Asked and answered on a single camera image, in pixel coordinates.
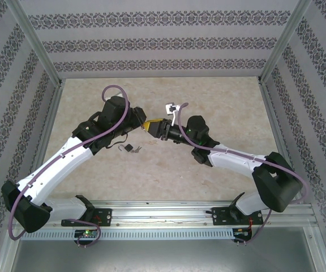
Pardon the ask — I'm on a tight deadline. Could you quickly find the grey metal panel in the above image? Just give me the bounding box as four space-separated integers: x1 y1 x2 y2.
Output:
10 240 322 272

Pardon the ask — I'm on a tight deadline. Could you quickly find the purple cable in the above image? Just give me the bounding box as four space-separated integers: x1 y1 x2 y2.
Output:
8 84 131 249
178 102 311 248

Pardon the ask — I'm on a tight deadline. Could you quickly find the thin black cable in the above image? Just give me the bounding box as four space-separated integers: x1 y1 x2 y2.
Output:
108 133 128 148

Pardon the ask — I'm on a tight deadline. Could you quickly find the aluminium side rail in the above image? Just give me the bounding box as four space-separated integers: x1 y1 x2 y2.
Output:
21 80 66 206
258 80 305 205

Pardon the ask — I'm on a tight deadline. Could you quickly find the aluminium mounting rail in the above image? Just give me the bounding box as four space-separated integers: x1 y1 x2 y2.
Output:
11 199 315 229

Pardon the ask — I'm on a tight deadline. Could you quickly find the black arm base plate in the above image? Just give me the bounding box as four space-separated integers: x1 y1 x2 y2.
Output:
62 208 113 227
212 207 263 227

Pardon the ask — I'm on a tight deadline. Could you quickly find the aluminium frame post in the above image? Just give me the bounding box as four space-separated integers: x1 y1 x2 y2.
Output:
259 0 313 86
0 226 22 272
5 0 65 87
304 226 326 272

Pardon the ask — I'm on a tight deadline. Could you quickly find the grey slotted cable duct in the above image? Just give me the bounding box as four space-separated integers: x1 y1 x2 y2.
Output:
21 228 234 241

